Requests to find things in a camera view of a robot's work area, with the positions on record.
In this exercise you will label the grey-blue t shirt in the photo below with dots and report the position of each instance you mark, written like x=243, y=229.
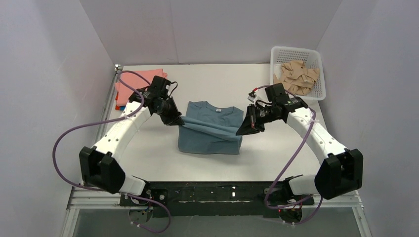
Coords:
x=210, y=130

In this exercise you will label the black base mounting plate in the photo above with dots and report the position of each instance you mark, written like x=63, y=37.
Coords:
x=214, y=198

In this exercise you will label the aluminium left side rail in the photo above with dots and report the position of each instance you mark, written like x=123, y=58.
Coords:
x=108, y=106

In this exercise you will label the aluminium front frame rail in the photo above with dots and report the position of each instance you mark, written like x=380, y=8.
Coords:
x=86, y=199

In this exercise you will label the beige crumpled t shirt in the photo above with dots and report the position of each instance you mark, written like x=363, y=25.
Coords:
x=296, y=78

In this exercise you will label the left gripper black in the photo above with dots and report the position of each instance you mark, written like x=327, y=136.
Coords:
x=169, y=112

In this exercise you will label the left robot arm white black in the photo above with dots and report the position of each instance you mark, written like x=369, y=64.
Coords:
x=100, y=164

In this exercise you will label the orange folded t shirt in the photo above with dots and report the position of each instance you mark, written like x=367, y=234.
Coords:
x=116, y=106

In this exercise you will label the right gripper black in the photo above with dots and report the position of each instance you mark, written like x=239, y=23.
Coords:
x=254, y=119

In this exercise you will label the white plastic basket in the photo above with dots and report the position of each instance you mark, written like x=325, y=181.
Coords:
x=312, y=59

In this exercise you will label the pink folded t shirt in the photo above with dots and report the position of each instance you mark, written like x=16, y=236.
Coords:
x=136, y=83

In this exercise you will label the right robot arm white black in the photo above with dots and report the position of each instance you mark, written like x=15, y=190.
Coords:
x=341, y=169

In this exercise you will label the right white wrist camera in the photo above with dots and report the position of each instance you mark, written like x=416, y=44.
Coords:
x=253, y=97

